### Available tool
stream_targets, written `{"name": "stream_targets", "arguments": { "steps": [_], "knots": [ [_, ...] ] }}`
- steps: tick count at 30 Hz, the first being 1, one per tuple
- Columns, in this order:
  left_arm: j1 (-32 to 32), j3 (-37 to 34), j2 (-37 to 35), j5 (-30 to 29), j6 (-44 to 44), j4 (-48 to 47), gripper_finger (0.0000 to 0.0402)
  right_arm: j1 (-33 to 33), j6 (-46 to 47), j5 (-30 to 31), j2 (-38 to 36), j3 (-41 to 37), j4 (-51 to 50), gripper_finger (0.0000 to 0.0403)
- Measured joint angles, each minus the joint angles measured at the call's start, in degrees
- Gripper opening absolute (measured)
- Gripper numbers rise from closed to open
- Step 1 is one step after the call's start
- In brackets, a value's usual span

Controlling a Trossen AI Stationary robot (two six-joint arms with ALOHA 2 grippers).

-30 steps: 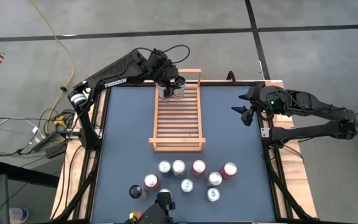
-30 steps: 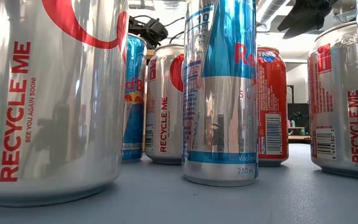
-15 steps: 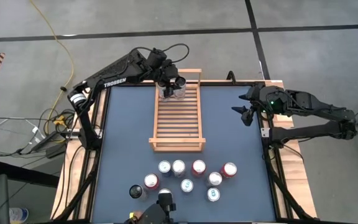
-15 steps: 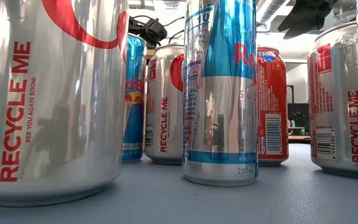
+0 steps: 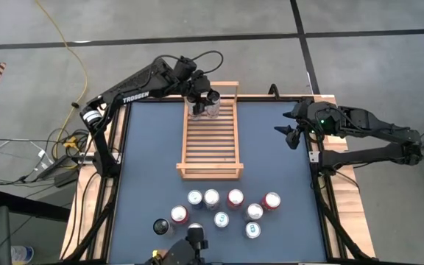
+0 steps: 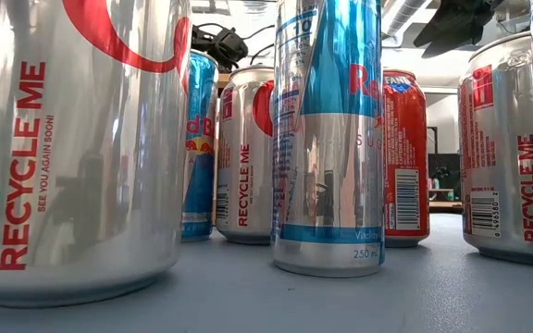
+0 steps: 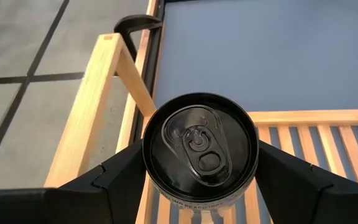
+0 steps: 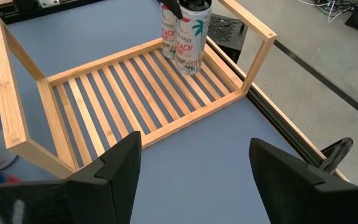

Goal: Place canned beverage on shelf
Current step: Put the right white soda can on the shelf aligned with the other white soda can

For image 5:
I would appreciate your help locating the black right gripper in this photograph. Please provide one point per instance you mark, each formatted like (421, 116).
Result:
(320, 117)

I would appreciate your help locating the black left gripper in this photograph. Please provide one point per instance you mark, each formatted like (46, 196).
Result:
(197, 85)

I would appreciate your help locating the white Celsius can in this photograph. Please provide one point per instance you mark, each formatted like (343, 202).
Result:
(213, 96)

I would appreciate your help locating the blue Red Bull can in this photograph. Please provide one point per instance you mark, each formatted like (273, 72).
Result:
(195, 197)

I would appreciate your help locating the silver light-blue Red Bull can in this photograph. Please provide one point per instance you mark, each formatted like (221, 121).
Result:
(221, 219)
(252, 230)

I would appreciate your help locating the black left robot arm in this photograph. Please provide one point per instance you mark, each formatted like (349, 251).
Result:
(134, 90)

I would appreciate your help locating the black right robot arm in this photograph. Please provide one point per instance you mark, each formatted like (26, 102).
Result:
(366, 121)

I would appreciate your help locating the wooden slatted shelf rack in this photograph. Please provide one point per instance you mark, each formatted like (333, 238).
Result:
(210, 166)

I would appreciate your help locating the silver Diet Coke can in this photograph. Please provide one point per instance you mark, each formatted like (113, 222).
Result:
(211, 197)
(196, 224)
(255, 211)

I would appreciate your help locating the dark red soda can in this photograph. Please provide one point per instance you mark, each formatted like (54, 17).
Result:
(179, 213)

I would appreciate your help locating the black-lid slim can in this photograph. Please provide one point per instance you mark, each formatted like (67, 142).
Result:
(161, 226)

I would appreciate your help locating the black power adapter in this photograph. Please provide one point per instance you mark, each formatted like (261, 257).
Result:
(66, 179)

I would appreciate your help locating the black power strip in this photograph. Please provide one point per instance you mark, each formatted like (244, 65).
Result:
(55, 165)

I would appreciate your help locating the silver metal bracket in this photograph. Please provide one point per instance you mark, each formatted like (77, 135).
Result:
(314, 156)

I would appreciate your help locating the black camera on mount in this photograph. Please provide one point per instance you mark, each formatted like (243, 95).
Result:
(196, 239)

